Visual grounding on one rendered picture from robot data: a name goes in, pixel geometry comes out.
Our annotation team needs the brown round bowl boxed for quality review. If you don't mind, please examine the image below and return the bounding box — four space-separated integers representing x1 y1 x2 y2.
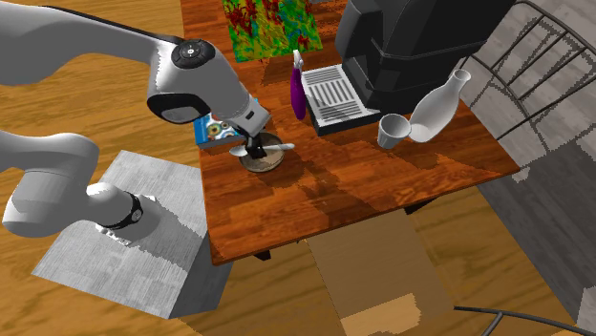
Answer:
238 132 286 175

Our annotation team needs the white spoon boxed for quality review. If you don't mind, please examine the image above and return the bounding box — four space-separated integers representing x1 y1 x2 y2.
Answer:
228 141 296 158

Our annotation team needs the blue patterned book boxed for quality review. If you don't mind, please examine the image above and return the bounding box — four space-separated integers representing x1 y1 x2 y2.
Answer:
193 96 260 150

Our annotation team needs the purple spray bottle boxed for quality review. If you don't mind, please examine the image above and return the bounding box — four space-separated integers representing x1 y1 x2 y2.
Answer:
289 49 308 121

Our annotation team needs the brown wooden table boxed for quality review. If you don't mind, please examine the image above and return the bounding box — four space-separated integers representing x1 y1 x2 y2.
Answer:
180 0 522 267

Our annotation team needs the green red patterned mat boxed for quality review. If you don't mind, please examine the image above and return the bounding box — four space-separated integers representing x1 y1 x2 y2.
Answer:
222 0 324 64

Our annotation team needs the white cup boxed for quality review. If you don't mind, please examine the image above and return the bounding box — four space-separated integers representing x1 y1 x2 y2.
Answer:
376 113 414 151

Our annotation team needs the grey robot stand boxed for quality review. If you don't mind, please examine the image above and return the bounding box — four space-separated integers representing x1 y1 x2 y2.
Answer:
31 149 234 321

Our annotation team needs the white narrow-necked vase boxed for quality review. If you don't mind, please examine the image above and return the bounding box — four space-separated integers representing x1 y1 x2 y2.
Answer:
408 68 473 144

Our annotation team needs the black coffee machine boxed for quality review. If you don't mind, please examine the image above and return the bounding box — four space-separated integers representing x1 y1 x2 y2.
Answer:
300 0 517 137

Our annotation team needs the dark wire chair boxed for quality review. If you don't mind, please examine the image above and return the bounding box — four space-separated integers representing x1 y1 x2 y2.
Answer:
453 304 596 336
458 0 596 141

